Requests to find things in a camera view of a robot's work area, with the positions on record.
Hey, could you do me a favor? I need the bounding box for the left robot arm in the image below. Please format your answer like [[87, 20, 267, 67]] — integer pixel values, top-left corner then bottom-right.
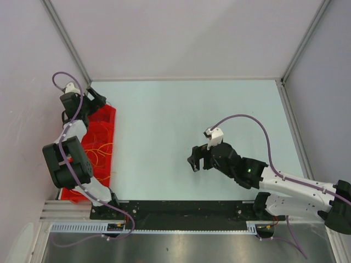
[[42, 87, 121, 219]]

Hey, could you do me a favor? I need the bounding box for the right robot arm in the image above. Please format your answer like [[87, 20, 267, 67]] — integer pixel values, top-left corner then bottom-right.
[[187, 142, 350, 235]]

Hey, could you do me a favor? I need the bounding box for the red plastic bin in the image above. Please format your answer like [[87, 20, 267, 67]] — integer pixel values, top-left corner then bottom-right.
[[60, 105, 116, 205]]

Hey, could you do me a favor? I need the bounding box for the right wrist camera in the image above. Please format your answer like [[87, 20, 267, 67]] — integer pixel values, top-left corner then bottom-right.
[[203, 127, 224, 150]]

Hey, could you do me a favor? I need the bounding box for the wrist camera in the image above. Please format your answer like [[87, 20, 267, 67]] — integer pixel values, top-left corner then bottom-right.
[[63, 82, 81, 95], [203, 127, 224, 150]]

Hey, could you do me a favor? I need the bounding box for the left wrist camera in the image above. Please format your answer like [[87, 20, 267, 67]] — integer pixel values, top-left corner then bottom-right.
[[63, 82, 81, 95]]

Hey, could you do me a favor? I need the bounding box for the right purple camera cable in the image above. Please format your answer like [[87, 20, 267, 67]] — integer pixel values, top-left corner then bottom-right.
[[211, 114, 351, 260]]

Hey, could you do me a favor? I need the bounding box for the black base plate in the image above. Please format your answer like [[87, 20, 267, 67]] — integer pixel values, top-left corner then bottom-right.
[[90, 199, 278, 231]]

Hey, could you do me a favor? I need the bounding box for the slotted cable duct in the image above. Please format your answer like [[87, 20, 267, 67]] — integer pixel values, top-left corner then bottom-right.
[[50, 221, 278, 236]]

